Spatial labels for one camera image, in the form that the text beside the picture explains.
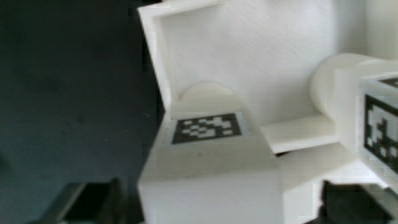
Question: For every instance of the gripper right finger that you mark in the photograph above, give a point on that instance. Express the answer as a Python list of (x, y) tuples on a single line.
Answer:
[(350, 206)]

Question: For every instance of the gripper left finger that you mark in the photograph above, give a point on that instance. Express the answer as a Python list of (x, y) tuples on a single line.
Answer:
[(87, 204)]

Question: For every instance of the white chair leg with tag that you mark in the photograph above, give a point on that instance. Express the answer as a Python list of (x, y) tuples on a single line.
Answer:
[(366, 116)]

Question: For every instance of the white chair seat part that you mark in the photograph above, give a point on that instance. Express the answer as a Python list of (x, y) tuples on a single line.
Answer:
[(277, 51)]

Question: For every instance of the white U-shaped fence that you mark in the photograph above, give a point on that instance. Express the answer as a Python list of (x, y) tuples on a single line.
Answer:
[(316, 162)]

